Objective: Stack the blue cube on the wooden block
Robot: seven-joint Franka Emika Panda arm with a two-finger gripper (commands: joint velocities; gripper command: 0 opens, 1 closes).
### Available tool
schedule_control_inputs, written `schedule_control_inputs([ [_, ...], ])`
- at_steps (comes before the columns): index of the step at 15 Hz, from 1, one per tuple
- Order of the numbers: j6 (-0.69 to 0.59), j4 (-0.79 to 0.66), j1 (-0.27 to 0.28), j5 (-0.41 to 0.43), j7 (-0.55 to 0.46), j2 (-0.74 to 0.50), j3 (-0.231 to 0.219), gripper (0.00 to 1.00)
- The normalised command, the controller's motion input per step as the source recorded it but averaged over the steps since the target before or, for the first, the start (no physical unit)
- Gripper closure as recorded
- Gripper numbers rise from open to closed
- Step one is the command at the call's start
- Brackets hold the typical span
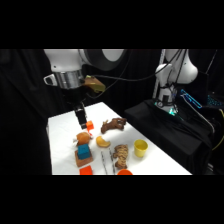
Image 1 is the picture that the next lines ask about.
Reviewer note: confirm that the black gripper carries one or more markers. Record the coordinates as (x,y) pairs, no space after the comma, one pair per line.
(78,101)

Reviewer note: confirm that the blue cube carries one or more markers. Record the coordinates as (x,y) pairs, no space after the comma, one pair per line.
(83,151)

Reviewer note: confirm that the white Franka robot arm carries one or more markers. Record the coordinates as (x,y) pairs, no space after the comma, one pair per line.
(66,61)

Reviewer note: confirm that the small orange cube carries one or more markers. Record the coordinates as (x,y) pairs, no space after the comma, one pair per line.
(90,126)

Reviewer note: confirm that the wooden block with dark print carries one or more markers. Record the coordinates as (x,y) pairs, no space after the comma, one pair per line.
(83,162)

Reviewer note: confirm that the flat orange block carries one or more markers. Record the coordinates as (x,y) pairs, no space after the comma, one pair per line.
(86,171)

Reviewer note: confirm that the round brown plush toy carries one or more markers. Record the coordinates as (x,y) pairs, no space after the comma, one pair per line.
(82,138)

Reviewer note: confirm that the yellow orange crescent toy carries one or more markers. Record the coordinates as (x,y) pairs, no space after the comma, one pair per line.
(102,143)

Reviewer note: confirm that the brown moose plush toy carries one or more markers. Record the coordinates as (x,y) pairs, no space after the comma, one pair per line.
(114,125)

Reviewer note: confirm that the thin silver metal stick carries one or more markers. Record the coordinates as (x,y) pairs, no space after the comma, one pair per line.
(104,163)
(112,161)

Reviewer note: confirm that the striped tiger plush toy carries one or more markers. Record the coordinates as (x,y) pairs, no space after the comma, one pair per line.
(121,155)

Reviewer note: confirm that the black curtain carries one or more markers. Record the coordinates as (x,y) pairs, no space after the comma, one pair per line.
(20,116)

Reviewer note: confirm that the yellow plastic cup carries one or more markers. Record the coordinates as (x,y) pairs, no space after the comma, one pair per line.
(140,149)

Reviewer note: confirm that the orange bowl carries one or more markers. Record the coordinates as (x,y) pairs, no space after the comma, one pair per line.
(124,172)

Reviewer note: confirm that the black cloth covered stand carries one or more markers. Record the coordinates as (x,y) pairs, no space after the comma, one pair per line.
(166,133)

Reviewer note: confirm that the green base light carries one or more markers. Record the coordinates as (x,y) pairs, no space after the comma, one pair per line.
(172,111)

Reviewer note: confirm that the blue lit device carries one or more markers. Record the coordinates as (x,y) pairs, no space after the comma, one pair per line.
(190,97)

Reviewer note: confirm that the tan wrist camera box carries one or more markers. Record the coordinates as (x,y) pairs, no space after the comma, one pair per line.
(94,84)

